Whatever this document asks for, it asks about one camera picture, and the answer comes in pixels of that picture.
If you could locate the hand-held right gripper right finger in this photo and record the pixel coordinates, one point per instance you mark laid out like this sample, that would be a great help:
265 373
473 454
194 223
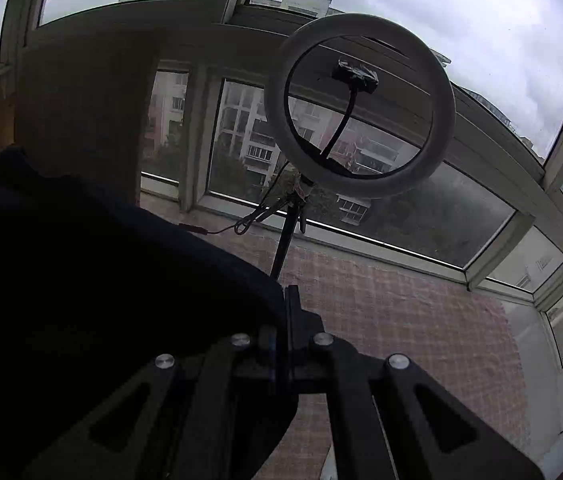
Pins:
295 330

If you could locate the black gooseneck phone holder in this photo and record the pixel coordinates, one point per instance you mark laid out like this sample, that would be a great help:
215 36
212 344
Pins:
356 76

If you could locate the pink plaid blanket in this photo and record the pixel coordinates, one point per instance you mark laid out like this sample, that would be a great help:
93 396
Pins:
401 320

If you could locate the navy blue pants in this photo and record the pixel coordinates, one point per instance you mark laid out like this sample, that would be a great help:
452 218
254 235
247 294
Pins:
101 285

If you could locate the grey-brown wooden board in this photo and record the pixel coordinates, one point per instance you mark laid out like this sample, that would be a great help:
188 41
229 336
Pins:
86 110

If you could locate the white window frame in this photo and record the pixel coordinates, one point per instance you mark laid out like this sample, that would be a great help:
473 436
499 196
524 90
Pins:
201 160

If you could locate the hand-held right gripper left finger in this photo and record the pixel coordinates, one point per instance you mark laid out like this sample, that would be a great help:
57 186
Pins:
241 360

